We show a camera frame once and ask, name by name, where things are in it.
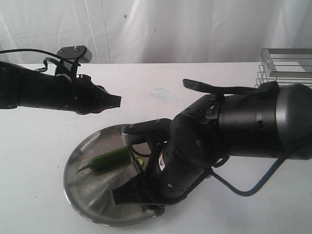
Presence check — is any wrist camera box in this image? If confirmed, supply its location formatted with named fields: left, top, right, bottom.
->
left=121, top=118, right=171, bottom=146
left=57, top=45, right=92, bottom=63

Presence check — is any green cucumber slice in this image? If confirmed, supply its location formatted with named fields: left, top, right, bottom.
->
left=136, top=157, right=145, bottom=167

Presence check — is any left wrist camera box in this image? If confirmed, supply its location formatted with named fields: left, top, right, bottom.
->
left=57, top=45, right=92, bottom=63

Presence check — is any round steel plate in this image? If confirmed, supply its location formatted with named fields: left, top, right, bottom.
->
left=63, top=124, right=156, bottom=226

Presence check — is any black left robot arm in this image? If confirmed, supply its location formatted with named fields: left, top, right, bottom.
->
left=0, top=62, right=121, bottom=115

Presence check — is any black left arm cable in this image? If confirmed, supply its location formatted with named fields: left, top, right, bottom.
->
left=0, top=48, right=61, bottom=73

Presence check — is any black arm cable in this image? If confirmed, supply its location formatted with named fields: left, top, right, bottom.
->
left=207, top=151, right=293, bottom=197
left=0, top=48, right=61, bottom=73

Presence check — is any green chili pepper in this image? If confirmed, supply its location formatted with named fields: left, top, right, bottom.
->
left=77, top=146, right=131, bottom=173

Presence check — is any steel wire utensil rack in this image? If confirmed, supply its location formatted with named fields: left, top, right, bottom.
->
left=254, top=48, right=312, bottom=88

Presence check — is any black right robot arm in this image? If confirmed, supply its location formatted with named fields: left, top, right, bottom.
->
left=112, top=79, right=312, bottom=215

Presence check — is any white backdrop curtain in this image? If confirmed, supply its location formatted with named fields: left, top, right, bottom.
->
left=0, top=0, right=312, bottom=63

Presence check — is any black handled knife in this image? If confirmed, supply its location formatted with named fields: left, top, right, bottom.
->
left=127, top=146, right=143, bottom=174

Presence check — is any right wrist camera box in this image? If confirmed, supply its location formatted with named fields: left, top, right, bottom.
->
left=121, top=118, right=171, bottom=146

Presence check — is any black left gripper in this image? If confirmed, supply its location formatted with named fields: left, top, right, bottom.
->
left=73, top=74, right=121, bottom=115

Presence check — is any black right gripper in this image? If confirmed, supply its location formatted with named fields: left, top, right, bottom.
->
left=112, top=156, right=211, bottom=216

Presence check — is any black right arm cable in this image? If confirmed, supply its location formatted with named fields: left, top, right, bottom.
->
left=207, top=151, right=293, bottom=197

